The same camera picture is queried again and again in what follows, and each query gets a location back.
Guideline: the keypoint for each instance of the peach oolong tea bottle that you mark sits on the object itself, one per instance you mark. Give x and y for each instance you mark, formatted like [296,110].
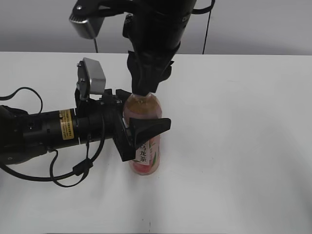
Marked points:
[148,155]

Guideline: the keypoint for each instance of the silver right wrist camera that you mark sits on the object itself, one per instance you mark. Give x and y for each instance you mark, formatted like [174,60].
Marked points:
[87,28]

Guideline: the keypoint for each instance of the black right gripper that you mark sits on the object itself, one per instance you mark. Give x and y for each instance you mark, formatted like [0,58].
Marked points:
[155,38]

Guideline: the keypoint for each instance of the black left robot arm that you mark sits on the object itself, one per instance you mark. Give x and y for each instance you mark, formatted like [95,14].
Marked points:
[24,136]

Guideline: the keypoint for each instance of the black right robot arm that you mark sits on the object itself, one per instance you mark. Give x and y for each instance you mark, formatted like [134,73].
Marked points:
[109,8]

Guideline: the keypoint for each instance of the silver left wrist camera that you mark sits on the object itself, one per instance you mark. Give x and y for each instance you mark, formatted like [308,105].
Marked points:
[91,78]

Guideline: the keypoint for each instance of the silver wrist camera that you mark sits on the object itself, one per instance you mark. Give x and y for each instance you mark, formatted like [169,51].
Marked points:
[87,28]
[91,78]

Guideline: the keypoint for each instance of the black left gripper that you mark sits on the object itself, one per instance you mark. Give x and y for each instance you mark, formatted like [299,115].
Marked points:
[104,118]

